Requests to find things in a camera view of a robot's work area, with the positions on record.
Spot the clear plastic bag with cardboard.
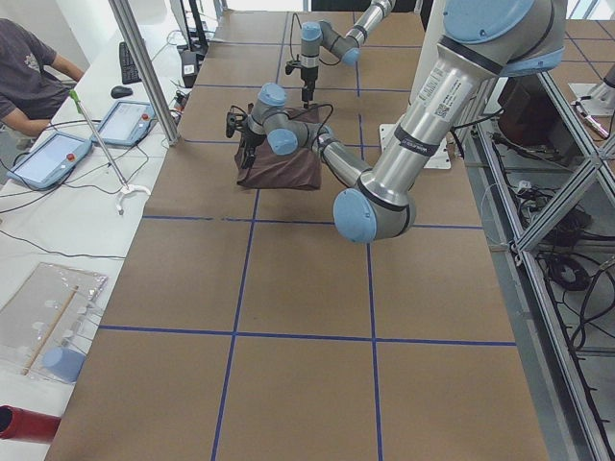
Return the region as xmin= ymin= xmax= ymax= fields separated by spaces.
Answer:
xmin=1 ymin=263 xmax=108 ymax=384

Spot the metal grabber stick green tip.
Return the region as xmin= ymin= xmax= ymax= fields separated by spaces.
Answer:
xmin=69 ymin=89 xmax=151 ymax=216

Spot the right black braided cable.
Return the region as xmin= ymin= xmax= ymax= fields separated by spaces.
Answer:
xmin=287 ymin=12 xmax=357 ymax=68

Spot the black computer keyboard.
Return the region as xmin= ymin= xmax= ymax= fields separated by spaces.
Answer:
xmin=118 ymin=41 xmax=141 ymax=85

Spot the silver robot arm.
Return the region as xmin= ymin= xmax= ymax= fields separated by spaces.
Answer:
xmin=226 ymin=1 xmax=566 ymax=243
xmin=284 ymin=0 xmax=396 ymax=109

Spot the red cylinder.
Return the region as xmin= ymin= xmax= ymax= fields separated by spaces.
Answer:
xmin=1 ymin=405 xmax=62 ymax=444

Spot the dark brown t-shirt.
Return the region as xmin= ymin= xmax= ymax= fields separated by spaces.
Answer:
xmin=234 ymin=137 xmax=321 ymax=191

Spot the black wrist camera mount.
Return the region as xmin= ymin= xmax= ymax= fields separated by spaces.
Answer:
xmin=225 ymin=111 xmax=247 ymax=138
xmin=284 ymin=60 xmax=303 ymax=75

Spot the aluminium frame rack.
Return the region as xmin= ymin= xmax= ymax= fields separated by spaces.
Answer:
xmin=462 ymin=72 xmax=614 ymax=460

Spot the brown paper table cover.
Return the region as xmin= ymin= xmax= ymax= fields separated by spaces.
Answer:
xmin=48 ymin=12 xmax=556 ymax=460

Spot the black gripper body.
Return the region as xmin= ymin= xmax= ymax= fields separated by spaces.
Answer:
xmin=242 ymin=122 xmax=264 ymax=157
xmin=301 ymin=66 xmax=318 ymax=94

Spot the black computer mouse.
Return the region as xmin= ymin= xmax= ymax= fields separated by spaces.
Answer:
xmin=110 ymin=85 xmax=134 ymax=99

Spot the near blue teach pendant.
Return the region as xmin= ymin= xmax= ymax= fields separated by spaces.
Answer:
xmin=7 ymin=133 xmax=92 ymax=190

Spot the far blue teach pendant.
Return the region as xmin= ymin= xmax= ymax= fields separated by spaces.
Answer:
xmin=97 ymin=100 xmax=155 ymax=147

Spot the blue teach pendant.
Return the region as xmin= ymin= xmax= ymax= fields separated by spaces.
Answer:
xmin=97 ymin=100 xmax=155 ymax=147
xmin=7 ymin=133 xmax=92 ymax=190

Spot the seated person in brown shirt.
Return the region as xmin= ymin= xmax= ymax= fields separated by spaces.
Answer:
xmin=1 ymin=18 xmax=85 ymax=138

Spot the aluminium profile post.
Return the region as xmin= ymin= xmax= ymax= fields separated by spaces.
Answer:
xmin=109 ymin=0 xmax=180 ymax=146

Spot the wooden stick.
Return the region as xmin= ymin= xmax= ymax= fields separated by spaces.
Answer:
xmin=20 ymin=285 xmax=79 ymax=376

